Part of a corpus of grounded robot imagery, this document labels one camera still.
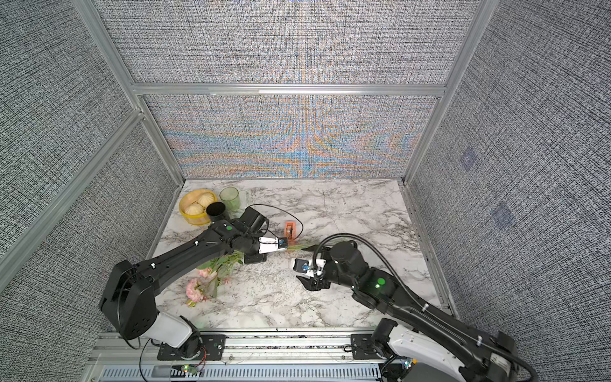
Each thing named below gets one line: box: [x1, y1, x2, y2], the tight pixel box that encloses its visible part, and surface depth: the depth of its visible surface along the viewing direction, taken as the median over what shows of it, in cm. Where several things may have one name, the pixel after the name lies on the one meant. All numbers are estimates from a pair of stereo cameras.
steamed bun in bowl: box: [184, 202, 205, 216], surface depth 102 cm
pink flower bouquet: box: [186, 243, 318, 307], surface depth 83 cm
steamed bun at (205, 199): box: [197, 192, 216, 208], surface depth 108 cm
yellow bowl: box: [179, 188, 218, 226], surface depth 105 cm
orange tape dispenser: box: [284, 221, 297, 240], surface depth 97 cm
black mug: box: [206, 201, 230, 222], surface depth 100 cm
